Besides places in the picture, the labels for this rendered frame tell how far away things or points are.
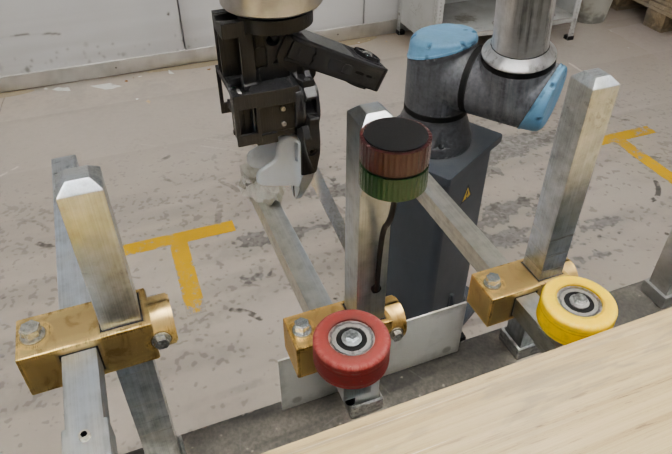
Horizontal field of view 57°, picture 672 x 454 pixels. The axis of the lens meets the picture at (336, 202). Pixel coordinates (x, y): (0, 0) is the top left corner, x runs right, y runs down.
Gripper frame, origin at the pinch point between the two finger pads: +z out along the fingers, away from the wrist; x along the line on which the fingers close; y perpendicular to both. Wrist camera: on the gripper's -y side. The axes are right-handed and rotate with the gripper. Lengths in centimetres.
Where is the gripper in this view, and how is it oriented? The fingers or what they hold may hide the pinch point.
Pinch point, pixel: (302, 185)
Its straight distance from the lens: 66.6
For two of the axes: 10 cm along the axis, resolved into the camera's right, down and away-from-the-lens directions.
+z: 0.0, 7.9, 6.1
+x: 3.7, 5.7, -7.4
